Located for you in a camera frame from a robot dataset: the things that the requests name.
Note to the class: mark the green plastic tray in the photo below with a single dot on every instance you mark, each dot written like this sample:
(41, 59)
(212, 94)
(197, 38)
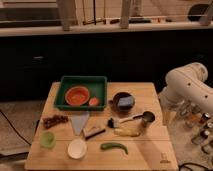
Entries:
(97, 86)

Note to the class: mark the green plastic cup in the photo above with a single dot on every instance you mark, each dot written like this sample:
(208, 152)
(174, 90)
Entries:
(47, 140)

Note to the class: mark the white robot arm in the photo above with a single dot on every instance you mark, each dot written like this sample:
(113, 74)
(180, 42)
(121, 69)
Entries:
(186, 84)

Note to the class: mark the dark metal measuring cup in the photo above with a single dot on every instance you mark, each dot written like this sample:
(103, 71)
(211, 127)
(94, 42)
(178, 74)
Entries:
(147, 118)

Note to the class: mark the spice bottle rack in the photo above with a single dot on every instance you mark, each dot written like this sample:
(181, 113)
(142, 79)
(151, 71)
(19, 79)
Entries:
(198, 121)

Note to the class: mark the orange bowl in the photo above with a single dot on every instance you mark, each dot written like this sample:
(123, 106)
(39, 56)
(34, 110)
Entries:
(77, 95)

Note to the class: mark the dark brown bowl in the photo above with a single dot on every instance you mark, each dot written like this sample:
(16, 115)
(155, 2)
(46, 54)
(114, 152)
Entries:
(114, 102)

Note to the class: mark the orange toy carrot piece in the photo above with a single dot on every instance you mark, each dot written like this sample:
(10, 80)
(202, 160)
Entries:
(94, 101)

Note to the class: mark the green chili pepper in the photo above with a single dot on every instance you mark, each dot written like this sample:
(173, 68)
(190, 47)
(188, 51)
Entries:
(110, 145)

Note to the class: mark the white plastic cup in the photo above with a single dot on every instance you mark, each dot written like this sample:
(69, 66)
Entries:
(77, 149)

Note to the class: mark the bunch of dark grapes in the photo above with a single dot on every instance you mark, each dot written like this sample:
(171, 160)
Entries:
(49, 122)

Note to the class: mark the yellow banana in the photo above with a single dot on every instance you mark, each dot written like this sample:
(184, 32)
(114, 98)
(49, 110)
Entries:
(126, 132)

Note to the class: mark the small black white brush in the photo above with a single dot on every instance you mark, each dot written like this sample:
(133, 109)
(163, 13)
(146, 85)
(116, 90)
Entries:
(115, 122)

